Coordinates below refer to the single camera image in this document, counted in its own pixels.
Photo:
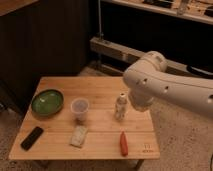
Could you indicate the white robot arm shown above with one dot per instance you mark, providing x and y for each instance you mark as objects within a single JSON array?
[{"x": 146, "y": 79}]

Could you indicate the clear plastic bottle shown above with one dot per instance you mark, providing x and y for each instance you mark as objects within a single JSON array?
[{"x": 121, "y": 106}]

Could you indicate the clear plastic cup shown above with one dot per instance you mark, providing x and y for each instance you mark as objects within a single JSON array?
[{"x": 79, "y": 107}]

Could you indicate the vertical metal pole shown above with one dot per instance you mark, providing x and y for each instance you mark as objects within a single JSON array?
[{"x": 100, "y": 21}]

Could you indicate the white snack packet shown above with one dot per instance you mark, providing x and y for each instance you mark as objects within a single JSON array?
[{"x": 79, "y": 136}]

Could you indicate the green ceramic bowl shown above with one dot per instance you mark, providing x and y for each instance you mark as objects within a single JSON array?
[{"x": 47, "y": 102}]

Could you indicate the orange carrot toy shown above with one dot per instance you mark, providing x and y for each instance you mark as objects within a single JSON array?
[{"x": 123, "y": 144}]

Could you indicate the black remote control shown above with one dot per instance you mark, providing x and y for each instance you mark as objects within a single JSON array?
[{"x": 32, "y": 137}]

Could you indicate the upper wooden shelf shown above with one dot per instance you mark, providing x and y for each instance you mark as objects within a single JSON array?
[{"x": 194, "y": 10}]

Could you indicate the metal shelf rail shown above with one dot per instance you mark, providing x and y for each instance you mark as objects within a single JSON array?
[{"x": 130, "y": 55}]

